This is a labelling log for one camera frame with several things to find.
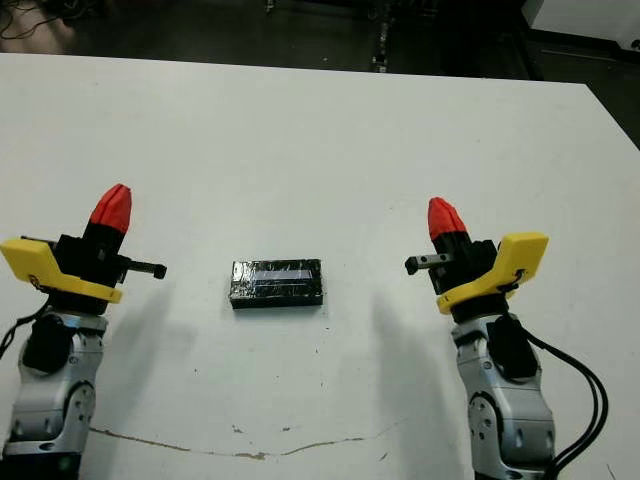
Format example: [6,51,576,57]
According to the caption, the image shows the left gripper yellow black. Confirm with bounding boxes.
[0,183,168,305]

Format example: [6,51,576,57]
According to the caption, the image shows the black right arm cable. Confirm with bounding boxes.
[519,329,610,480]

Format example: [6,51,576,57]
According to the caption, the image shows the black box lid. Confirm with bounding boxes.
[229,257,325,311]

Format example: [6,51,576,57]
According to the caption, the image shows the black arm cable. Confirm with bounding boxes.
[519,329,610,480]
[0,302,51,362]

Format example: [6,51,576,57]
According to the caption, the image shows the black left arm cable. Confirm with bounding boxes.
[0,302,51,362]

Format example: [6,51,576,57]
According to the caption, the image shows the black metal post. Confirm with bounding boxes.
[370,0,399,74]

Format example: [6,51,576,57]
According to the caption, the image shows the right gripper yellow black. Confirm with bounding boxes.
[404,196,550,316]

